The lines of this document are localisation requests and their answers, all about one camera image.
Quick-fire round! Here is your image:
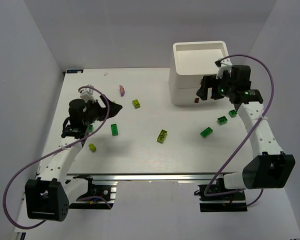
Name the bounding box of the small green lego brick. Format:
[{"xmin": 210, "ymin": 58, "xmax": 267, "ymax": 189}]
[{"xmin": 228, "ymin": 109, "xmax": 237, "ymax": 118}]

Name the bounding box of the green flat lego plate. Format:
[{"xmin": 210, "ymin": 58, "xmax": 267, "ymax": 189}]
[{"xmin": 110, "ymin": 124, "xmax": 119, "ymax": 136}]

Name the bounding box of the aluminium rail front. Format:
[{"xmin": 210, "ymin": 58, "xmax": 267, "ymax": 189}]
[{"xmin": 64, "ymin": 173, "xmax": 226, "ymax": 182}]

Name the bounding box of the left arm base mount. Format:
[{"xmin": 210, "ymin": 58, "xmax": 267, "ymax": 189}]
[{"xmin": 66, "ymin": 175, "xmax": 117, "ymax": 210}]

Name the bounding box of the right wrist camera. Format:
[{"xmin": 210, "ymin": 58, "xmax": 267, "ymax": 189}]
[{"xmin": 214, "ymin": 58, "xmax": 232, "ymax": 79}]

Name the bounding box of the lime lego 2x3 brick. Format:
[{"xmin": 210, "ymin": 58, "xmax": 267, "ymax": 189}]
[{"xmin": 132, "ymin": 99, "xmax": 141, "ymax": 109}]

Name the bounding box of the blue label sticker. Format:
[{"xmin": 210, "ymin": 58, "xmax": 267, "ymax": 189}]
[{"xmin": 66, "ymin": 69, "xmax": 84, "ymax": 74}]

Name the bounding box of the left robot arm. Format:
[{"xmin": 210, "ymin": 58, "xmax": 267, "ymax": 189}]
[{"xmin": 25, "ymin": 97, "xmax": 123, "ymax": 222}]

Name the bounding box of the green long lego brick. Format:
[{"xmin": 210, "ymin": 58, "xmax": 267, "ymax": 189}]
[{"xmin": 200, "ymin": 127, "xmax": 213, "ymax": 138}]

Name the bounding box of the white drawer cabinet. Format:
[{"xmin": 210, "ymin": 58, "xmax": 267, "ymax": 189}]
[{"xmin": 168, "ymin": 40, "xmax": 229, "ymax": 105}]

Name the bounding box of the small lime lego brick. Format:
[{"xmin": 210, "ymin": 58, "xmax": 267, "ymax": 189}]
[{"xmin": 88, "ymin": 143, "xmax": 97, "ymax": 152}]

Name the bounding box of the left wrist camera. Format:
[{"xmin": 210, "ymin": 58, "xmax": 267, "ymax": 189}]
[{"xmin": 78, "ymin": 85, "xmax": 95, "ymax": 102}]

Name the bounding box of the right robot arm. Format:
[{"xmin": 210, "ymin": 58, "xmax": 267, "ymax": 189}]
[{"xmin": 197, "ymin": 61, "xmax": 296, "ymax": 197}]

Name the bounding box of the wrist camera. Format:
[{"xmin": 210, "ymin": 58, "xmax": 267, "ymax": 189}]
[
  {"xmin": 214, "ymin": 58, "xmax": 232, "ymax": 79},
  {"xmin": 78, "ymin": 85, "xmax": 95, "ymax": 102}
]

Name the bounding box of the lime long lego brick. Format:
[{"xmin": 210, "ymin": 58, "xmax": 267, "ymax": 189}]
[{"xmin": 157, "ymin": 129, "xmax": 168, "ymax": 144}]

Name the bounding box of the purple arched lego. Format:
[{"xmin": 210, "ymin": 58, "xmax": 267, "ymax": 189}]
[{"xmin": 119, "ymin": 85, "xmax": 125, "ymax": 97}]

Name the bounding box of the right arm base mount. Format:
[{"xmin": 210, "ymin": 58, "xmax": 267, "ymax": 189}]
[{"xmin": 193, "ymin": 184, "xmax": 248, "ymax": 213}]

